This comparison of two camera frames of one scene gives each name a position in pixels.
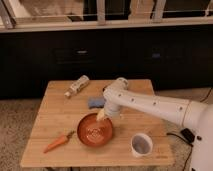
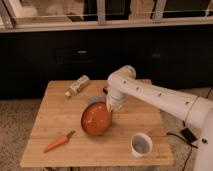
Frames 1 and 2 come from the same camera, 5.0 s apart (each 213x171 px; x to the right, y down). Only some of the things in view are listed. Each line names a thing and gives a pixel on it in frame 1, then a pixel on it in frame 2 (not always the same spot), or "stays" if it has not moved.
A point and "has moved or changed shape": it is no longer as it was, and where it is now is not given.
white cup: x=141 y=145 stays
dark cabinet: x=173 y=58 stays
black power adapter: x=188 y=135 stays
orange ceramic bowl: x=93 y=132 has moved or changed shape
